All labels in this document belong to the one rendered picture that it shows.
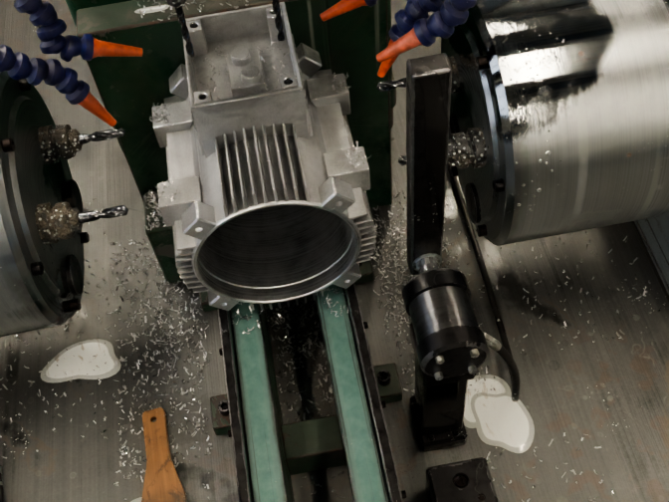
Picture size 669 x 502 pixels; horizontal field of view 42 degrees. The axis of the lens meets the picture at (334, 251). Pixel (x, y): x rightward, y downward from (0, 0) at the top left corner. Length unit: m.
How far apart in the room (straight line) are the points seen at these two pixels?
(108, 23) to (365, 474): 0.49
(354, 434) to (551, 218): 0.27
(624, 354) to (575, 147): 0.32
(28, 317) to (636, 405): 0.63
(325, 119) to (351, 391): 0.27
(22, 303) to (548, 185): 0.47
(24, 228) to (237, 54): 0.25
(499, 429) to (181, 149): 0.44
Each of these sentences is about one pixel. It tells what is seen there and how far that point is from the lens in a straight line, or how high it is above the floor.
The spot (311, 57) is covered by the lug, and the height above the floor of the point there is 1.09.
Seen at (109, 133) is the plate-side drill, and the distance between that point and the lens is 0.89.
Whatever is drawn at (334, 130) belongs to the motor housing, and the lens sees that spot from 0.84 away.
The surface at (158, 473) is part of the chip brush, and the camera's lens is 0.96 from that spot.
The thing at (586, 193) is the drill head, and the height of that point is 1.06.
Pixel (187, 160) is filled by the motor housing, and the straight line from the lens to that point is 0.84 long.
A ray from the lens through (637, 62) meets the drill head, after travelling 0.80.
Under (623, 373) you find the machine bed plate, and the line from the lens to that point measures 1.01.
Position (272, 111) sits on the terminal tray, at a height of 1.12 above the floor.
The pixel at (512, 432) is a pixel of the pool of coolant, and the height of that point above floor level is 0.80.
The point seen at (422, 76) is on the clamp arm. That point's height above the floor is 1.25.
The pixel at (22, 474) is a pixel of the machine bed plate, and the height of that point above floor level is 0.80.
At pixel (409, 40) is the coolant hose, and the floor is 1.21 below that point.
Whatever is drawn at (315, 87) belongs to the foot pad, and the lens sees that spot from 0.87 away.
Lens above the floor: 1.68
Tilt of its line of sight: 55 degrees down
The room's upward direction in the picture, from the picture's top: 7 degrees counter-clockwise
